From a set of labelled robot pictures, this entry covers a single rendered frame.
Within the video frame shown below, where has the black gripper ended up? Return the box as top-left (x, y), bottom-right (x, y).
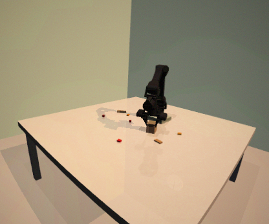
top-left (136, 105), bottom-right (167, 127)

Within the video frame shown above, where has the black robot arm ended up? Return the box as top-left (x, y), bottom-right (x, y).
top-left (142, 64), bottom-right (169, 114)

